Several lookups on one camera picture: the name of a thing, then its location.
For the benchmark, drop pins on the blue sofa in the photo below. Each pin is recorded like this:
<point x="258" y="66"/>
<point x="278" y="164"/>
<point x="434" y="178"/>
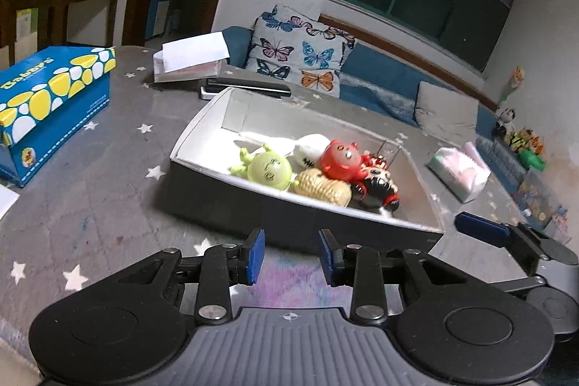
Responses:
<point x="384" y="85"/>

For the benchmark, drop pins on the red round plastic toy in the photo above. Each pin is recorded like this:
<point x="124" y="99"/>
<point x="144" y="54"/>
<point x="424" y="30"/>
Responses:
<point x="342" y="161"/>

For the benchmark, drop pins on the white plush rabbit toy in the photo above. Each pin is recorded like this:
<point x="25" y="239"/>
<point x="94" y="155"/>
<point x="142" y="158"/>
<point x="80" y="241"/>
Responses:
<point x="303" y="152"/>

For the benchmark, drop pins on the grey sofa cushion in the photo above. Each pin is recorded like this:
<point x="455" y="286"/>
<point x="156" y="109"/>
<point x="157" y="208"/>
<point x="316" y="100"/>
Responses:
<point x="446" y="114"/>

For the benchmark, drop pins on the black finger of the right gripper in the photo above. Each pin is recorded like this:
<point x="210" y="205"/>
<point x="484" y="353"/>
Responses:
<point x="525" y="244"/>

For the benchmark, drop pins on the yellow orange plush toys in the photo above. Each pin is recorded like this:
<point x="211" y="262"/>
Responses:
<point x="527" y="139"/>

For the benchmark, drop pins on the red black ladybug toy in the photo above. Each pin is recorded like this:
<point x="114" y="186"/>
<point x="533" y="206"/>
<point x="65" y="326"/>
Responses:
<point x="374" y="187"/>

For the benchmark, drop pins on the blue yellow tissue box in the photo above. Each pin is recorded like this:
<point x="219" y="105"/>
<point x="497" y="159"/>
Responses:
<point x="46" y="99"/>

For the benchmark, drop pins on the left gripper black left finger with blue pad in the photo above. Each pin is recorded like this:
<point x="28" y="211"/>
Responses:
<point x="222" y="267"/>

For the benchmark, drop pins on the panda plush toy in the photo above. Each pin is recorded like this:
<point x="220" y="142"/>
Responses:
<point x="504" y="123"/>

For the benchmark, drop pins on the black flat remote device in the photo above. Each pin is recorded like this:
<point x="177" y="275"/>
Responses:
<point x="210" y="88"/>

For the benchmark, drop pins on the clear acrylic card holder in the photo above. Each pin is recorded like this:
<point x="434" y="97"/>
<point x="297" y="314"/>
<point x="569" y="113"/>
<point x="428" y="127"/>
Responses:
<point x="193" y="58"/>

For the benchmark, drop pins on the white paper sheet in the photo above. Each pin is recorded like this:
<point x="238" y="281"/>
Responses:
<point x="8" y="198"/>

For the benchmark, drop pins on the grey cardboard storage box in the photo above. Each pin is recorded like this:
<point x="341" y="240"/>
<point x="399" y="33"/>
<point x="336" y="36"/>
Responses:
<point x="200" y="187"/>

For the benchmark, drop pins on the wall flower decoration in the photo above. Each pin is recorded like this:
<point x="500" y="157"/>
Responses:
<point x="513" y="83"/>

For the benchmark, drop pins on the pink white tissue pack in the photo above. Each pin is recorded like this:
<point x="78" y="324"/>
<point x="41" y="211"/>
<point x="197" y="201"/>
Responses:
<point x="462" y="170"/>

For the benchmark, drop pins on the green round plastic toy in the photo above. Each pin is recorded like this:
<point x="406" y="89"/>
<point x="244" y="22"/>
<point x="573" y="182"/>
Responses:
<point x="264" y="166"/>

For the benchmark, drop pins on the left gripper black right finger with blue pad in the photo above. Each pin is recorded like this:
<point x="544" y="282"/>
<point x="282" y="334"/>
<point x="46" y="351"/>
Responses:
<point x="360" y="268"/>

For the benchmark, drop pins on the tan peanut shaped toy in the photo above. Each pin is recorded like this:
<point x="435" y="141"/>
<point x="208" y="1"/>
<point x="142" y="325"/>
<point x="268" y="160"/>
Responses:
<point x="313" y="183"/>

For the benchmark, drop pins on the butterfly print pillow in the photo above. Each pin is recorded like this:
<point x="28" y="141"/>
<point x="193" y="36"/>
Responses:
<point x="287" y="45"/>

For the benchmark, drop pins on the green toy on sofa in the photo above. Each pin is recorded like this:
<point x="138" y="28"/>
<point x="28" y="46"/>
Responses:
<point x="531" y="160"/>

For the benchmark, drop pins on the wooden side table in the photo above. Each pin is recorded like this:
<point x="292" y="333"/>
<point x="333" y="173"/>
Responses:
<point x="55" y="28"/>

